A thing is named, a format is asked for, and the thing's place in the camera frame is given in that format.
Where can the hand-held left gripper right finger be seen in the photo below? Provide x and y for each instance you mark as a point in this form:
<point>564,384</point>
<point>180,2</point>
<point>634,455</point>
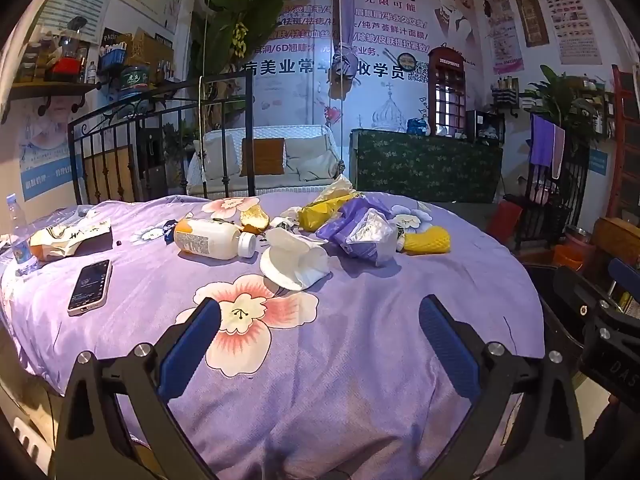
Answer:
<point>445,347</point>

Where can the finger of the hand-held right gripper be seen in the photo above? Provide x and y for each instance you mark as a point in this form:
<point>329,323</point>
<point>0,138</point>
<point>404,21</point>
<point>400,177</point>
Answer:
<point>625,275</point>
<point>612,365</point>

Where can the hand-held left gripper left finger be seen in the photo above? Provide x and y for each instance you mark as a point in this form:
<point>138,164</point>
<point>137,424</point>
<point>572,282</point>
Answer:
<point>192,347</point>

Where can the white plastic bottle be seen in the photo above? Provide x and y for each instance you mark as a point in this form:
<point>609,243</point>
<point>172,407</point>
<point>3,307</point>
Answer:
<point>210,240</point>

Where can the white paper cup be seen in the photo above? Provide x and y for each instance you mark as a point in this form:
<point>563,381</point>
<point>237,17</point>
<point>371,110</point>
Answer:
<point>292,262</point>

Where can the purple snack bag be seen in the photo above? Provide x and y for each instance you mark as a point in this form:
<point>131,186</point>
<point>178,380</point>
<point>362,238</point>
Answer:
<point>360,237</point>

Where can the white tissue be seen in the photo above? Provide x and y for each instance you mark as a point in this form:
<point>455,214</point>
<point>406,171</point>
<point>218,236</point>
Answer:
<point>286,220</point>

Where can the yellow packet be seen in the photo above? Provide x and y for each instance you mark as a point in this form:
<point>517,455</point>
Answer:
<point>317,215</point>

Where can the wooden stool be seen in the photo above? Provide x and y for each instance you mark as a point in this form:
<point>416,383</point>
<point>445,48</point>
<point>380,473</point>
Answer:
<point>617,237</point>

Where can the orange bucket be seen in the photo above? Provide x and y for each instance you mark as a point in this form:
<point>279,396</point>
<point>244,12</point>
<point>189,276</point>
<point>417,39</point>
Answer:
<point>572,259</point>

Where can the black metal rack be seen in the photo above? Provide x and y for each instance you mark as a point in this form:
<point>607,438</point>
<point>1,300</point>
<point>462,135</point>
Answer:
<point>550,210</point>

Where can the red ladder shelf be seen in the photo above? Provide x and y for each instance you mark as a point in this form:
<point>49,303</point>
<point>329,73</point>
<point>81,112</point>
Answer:
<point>622,160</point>

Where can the small blue wrapper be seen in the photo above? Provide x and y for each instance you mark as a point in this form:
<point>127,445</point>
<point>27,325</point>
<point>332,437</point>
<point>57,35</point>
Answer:
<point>170,232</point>

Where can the smartphone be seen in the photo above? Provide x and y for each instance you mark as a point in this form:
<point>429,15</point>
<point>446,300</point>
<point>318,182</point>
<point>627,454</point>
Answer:
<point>91,287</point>

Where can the pink towel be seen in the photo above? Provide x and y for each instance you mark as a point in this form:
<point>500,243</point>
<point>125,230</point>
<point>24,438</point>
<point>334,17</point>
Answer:
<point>558,152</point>

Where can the purple towel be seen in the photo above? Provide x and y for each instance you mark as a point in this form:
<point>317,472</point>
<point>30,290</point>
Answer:
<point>541,140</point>

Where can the white and brown snack bag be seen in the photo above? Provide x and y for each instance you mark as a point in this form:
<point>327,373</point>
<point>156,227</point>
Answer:
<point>60,240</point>

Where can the green patterned counter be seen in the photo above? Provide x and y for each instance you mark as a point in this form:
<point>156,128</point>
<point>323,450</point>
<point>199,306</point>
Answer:
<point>425,167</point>

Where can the potted green plant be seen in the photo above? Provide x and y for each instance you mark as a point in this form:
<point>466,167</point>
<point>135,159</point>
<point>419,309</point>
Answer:
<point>560,97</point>

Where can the black box on counter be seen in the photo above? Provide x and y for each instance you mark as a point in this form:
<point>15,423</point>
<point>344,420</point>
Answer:
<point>485,127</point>

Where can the orange cushion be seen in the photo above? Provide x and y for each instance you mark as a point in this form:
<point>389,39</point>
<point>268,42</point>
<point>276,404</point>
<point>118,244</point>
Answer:
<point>262,156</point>

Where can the clear water bottle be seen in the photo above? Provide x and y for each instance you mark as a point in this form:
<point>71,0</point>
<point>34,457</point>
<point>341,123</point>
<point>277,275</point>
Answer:
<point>19,240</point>

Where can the white sofa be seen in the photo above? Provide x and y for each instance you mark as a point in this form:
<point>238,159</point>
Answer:
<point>310,160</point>

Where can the blue object on counter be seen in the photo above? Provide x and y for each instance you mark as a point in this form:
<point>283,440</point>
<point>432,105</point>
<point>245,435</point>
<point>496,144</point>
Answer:
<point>418,126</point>

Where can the red telephone booth cabinet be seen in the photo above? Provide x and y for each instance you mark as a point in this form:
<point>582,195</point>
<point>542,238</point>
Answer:
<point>446,90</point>

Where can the eyebrow chart poster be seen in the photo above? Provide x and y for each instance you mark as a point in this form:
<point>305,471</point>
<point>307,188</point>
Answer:
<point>570,15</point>

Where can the green round tin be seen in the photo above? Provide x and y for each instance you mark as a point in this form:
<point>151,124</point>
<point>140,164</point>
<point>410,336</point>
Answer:
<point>135,82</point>

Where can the cardboard box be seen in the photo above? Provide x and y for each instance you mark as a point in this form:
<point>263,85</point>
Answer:
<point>152,50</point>

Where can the blue basket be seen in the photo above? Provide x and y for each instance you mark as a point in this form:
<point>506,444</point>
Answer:
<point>111,57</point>

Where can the red container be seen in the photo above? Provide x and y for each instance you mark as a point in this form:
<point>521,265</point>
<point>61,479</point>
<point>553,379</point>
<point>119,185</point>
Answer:
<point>66,67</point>

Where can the large green plant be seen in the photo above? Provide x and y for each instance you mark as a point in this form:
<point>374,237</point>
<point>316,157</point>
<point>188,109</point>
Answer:
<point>245,5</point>

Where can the blue wall sign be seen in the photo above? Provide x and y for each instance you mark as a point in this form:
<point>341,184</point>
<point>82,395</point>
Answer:
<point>598,162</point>

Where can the small wall shelf with bottles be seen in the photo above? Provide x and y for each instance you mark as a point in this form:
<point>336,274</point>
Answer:
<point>505,92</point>

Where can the pale face wall poster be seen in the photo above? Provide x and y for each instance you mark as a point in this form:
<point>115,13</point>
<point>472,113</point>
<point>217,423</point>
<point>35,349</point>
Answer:
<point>45,155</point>

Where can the black metal bed frame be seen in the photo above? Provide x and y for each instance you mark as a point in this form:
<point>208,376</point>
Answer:
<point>165,105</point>

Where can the pink wall poster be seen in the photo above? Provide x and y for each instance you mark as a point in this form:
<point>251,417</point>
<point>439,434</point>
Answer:
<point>502,30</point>

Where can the brown wall poster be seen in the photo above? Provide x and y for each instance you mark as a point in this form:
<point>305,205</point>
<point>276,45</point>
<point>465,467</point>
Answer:
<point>529,10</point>

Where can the wooden wall shelf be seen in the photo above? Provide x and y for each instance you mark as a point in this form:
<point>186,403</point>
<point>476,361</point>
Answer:
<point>50,89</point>

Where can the large wall poster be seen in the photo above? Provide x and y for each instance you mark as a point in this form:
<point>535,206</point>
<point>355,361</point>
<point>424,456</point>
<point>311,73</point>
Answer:
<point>395,25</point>

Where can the blue text wall poster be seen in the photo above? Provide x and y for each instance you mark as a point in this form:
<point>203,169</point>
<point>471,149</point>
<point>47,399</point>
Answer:
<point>80,7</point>

